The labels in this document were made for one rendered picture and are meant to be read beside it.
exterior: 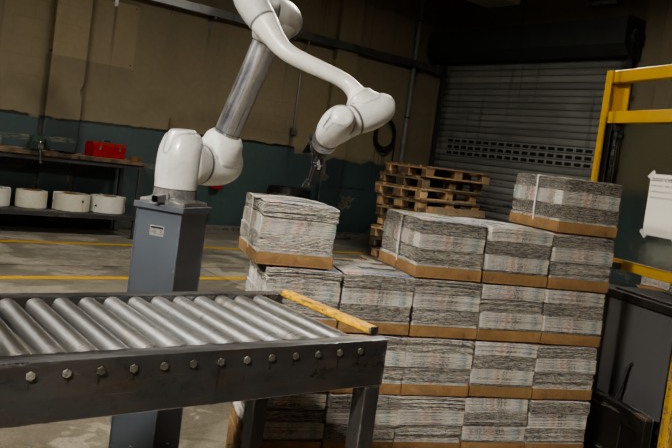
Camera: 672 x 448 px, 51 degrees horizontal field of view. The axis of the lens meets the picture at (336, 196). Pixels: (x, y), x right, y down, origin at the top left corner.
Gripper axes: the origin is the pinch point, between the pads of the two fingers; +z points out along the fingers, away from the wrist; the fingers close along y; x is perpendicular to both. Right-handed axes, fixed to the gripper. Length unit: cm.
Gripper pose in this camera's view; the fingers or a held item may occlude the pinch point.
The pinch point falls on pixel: (306, 167)
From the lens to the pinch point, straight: 259.0
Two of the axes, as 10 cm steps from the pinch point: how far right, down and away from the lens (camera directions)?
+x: 9.5, 1.1, 3.0
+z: -3.2, 3.7, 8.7
